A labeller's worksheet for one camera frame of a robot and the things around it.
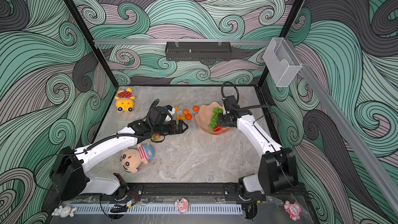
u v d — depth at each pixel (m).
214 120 0.96
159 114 0.60
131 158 0.76
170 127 0.69
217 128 0.92
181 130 0.69
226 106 0.67
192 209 0.70
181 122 0.71
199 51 0.95
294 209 0.66
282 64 0.77
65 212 0.66
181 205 0.67
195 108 1.04
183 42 0.92
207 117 1.00
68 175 0.39
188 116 1.01
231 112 0.60
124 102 1.01
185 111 1.03
